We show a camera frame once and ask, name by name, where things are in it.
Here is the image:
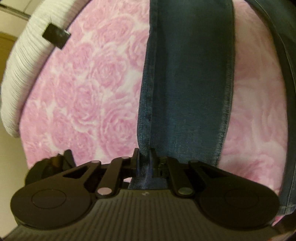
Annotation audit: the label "person's left hand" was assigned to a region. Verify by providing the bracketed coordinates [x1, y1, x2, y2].
[25, 150, 76, 186]

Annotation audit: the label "blue denim jeans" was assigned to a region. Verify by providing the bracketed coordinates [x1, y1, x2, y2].
[137, 1, 295, 216]

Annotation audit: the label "pink rose pattern blanket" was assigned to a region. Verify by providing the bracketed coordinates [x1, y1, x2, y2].
[19, 0, 290, 227]

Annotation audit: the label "white striped rolled quilt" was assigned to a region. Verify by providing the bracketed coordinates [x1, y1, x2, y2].
[1, 1, 87, 138]

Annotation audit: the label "small black flat device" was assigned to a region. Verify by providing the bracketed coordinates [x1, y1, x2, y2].
[42, 23, 71, 50]

